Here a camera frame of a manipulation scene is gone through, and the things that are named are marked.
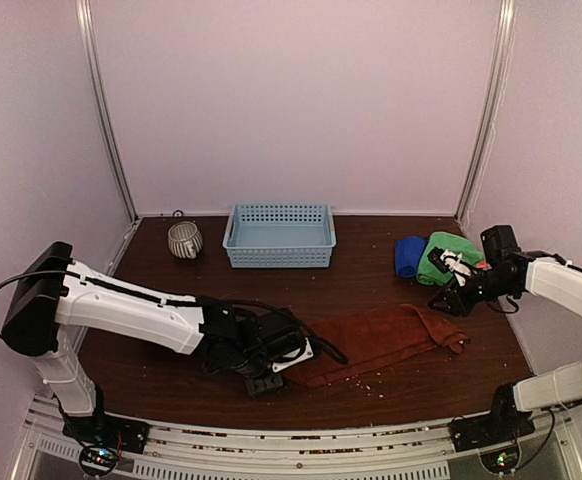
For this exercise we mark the right aluminium corner post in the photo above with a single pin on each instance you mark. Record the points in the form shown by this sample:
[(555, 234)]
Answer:
[(493, 97)]

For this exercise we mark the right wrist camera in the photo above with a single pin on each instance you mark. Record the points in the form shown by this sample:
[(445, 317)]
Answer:
[(445, 266)]

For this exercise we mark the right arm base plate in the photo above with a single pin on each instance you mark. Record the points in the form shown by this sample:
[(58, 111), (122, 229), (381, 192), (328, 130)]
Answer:
[(488, 429)]

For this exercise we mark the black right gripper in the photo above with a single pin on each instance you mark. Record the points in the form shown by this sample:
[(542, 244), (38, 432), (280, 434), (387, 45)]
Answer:
[(452, 293)]

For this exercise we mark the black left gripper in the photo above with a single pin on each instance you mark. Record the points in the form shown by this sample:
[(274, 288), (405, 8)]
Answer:
[(259, 388)]

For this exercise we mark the striped ceramic cup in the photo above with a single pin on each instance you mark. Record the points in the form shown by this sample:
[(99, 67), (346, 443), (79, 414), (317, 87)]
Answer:
[(185, 240)]

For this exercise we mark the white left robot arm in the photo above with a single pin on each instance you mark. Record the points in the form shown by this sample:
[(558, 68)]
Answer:
[(57, 292)]

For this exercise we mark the rust brown towel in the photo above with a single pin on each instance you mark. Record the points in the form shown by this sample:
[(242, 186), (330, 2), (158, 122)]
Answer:
[(376, 339)]

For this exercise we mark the blue towel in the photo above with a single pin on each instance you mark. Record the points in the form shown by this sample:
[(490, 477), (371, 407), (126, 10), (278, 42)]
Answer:
[(407, 254)]

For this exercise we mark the left aluminium corner post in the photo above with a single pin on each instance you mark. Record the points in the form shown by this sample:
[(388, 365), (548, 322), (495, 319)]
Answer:
[(88, 37)]

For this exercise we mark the green towel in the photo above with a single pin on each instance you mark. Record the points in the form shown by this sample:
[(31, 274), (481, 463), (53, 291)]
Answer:
[(452, 242)]

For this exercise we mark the light blue perforated basket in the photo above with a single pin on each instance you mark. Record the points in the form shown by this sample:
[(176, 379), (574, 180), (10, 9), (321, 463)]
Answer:
[(279, 236)]

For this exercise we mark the aluminium corner post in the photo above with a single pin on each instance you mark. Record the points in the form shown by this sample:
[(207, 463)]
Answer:
[(493, 97), (88, 37)]

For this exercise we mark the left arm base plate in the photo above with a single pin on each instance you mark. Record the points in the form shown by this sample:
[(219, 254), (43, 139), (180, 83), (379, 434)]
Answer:
[(116, 433)]

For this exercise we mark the aluminium front rail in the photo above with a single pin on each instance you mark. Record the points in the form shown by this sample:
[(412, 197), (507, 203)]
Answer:
[(421, 450)]

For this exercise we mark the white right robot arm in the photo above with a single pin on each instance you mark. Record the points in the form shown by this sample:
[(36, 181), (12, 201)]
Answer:
[(511, 272)]

